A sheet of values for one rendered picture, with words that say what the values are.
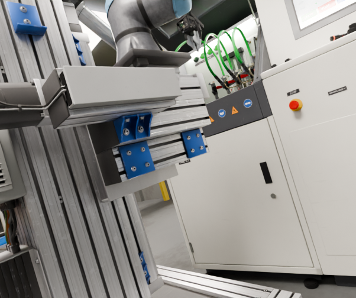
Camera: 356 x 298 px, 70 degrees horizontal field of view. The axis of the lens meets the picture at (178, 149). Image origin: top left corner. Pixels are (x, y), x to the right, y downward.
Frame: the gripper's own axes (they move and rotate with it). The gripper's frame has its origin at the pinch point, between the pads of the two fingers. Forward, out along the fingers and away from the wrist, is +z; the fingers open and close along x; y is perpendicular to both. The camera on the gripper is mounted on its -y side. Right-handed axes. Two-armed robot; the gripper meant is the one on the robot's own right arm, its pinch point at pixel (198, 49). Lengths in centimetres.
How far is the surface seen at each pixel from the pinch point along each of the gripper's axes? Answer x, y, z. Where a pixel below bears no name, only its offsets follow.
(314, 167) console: 33, -3, 67
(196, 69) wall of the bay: -34, -57, -11
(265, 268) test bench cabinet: -2, -3, 112
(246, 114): 11.9, -3.0, 37.2
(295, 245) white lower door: 16, -3, 100
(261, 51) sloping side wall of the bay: 21.9, -20.8, 8.8
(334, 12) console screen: 54, -29, 6
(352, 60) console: 55, -3, 32
